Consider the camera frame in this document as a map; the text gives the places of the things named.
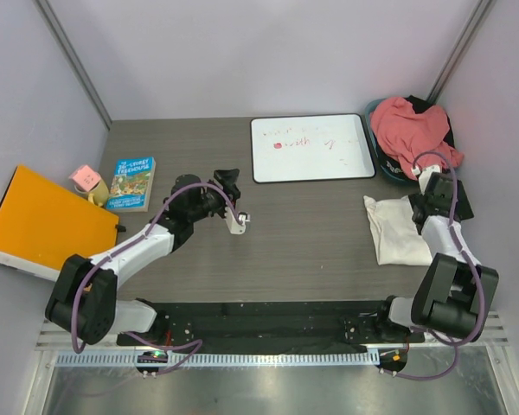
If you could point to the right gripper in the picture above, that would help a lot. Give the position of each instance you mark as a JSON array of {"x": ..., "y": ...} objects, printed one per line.
[{"x": 464, "y": 207}]

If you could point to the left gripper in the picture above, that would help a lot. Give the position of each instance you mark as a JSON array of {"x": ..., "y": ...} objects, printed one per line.
[{"x": 227, "y": 179}]

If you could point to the white t-shirt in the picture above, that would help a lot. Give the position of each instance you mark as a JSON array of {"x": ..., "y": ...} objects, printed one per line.
[{"x": 394, "y": 234}]

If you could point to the blue treehouse book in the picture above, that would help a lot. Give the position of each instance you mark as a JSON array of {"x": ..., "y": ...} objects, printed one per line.
[{"x": 131, "y": 185}]

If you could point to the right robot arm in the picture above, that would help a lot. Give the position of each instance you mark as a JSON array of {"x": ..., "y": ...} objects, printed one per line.
[{"x": 456, "y": 293}]

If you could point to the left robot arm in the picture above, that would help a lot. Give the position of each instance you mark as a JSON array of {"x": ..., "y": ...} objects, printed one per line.
[{"x": 84, "y": 300}]

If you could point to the pink t-shirt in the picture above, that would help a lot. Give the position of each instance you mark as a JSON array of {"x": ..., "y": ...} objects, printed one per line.
[{"x": 411, "y": 138}]

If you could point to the white whiteboard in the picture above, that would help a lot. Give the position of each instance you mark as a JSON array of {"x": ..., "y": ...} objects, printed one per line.
[{"x": 310, "y": 148}]

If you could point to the yellow mug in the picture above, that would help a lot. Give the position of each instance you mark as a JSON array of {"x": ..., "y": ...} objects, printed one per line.
[{"x": 98, "y": 195}]

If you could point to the teal laundry basket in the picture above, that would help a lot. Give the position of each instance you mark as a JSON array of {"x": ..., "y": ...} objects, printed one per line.
[{"x": 385, "y": 168}]

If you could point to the orange book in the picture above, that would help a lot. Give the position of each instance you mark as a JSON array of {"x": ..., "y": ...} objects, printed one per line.
[{"x": 42, "y": 224}]

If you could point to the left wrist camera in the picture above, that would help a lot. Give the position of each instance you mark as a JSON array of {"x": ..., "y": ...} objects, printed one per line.
[{"x": 236, "y": 221}]

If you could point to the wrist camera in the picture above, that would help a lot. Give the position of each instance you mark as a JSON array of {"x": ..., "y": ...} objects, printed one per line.
[
  {"x": 424, "y": 175},
  {"x": 236, "y": 221}
]

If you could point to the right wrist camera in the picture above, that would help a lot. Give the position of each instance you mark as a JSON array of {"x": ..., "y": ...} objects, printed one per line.
[{"x": 424, "y": 175}]

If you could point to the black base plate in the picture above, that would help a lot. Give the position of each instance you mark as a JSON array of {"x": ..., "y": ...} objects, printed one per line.
[{"x": 275, "y": 327}]

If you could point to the aluminium rail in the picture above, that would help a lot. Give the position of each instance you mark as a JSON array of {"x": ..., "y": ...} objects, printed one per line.
[{"x": 51, "y": 337}]

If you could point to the white slotted cable duct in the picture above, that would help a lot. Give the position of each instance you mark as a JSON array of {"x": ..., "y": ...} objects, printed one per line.
[{"x": 149, "y": 358}]

